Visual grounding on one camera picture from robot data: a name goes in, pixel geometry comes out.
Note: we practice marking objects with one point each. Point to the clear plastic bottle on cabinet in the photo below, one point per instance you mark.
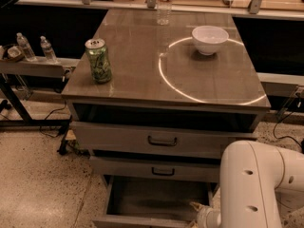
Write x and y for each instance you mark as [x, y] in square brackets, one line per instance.
[163, 11]

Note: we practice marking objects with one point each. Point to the left water bottle on shelf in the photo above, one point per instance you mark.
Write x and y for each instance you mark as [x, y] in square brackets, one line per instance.
[26, 47]

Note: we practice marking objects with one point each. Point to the green soda can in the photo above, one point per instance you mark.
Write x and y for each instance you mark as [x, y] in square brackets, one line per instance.
[97, 54]

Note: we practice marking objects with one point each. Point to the back workbench rail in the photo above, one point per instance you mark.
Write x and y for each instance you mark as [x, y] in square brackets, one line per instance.
[273, 9]

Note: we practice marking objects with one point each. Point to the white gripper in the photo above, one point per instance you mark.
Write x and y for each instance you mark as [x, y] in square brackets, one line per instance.
[202, 215]

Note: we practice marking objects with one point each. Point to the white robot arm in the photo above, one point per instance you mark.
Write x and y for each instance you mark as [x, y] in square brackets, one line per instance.
[258, 183]

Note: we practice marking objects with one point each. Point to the right water bottle on shelf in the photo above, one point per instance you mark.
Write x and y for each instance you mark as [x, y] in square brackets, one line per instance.
[48, 50]

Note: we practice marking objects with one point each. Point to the grey drawer cabinet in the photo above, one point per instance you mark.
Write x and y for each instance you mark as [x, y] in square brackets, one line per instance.
[160, 79]

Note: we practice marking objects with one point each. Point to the white bowl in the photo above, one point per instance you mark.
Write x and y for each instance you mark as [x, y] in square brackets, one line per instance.
[209, 39]

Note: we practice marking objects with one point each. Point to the water bottle on shelf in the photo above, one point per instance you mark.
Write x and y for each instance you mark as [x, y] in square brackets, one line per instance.
[26, 47]
[48, 50]

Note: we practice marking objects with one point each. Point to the grey drawer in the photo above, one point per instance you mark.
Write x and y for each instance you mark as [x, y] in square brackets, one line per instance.
[151, 203]
[165, 170]
[156, 140]

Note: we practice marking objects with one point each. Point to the small bowl on shelf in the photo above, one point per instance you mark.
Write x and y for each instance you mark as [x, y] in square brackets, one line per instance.
[14, 52]

